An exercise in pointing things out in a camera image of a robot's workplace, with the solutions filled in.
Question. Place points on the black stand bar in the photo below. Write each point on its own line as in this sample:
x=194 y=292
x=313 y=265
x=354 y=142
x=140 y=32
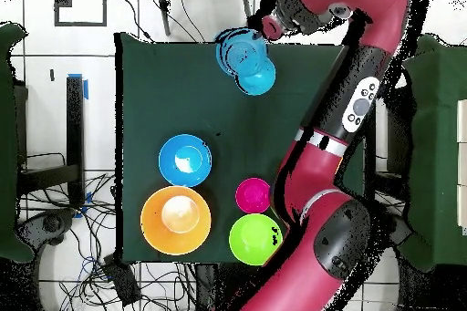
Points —
x=75 y=125

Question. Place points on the dark grey chair with knob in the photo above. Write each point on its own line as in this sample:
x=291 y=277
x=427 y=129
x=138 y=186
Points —
x=53 y=223

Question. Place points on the green cloth side table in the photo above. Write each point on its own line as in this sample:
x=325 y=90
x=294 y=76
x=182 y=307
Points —
x=7 y=143
x=437 y=143

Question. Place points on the pink red bowl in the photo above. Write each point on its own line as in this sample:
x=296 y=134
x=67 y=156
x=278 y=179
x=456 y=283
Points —
x=251 y=196

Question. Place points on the black power box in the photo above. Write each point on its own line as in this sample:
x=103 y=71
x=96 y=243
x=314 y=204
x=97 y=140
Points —
x=122 y=281

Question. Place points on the green bowl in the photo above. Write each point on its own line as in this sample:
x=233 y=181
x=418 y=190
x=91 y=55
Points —
x=251 y=240

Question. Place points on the small ribbed teal bowl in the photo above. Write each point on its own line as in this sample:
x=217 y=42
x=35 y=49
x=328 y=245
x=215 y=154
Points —
x=261 y=83

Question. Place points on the large blue bowl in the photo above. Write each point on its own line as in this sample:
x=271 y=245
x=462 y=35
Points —
x=169 y=172

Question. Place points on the large yellow bowl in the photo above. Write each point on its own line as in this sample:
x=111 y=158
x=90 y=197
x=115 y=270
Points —
x=153 y=227

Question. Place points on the black equipment stand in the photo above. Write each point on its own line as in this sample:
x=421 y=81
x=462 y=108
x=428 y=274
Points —
x=401 y=136

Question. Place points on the white boxes stack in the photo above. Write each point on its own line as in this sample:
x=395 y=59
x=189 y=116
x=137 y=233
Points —
x=462 y=165

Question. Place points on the dark green tablecloth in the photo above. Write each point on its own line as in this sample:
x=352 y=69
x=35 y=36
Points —
x=182 y=99

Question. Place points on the shallow blue bowl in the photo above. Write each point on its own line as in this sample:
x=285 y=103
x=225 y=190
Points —
x=240 y=53

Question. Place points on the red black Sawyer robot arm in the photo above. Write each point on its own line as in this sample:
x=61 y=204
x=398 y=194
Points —
x=313 y=187

